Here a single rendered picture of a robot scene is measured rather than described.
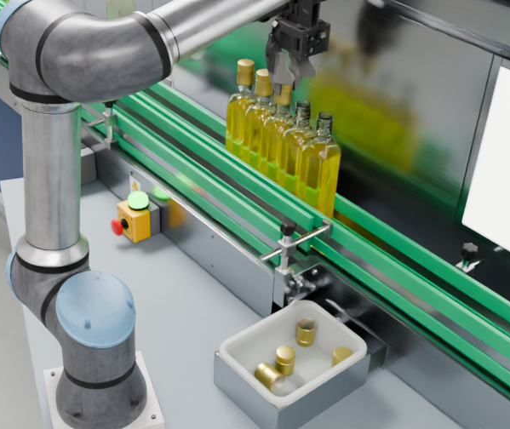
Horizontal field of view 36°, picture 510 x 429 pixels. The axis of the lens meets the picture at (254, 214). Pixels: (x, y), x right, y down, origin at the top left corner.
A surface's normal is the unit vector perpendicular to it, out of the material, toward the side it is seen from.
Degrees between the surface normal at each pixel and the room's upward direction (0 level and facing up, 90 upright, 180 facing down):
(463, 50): 90
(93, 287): 8
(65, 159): 90
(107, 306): 8
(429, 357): 90
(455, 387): 90
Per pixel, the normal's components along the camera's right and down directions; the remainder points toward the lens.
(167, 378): 0.05, -0.82
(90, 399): -0.06, 0.28
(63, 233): 0.55, 0.49
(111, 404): 0.36, 0.27
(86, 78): -0.04, 0.57
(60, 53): -0.32, 0.04
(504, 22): -0.76, 0.34
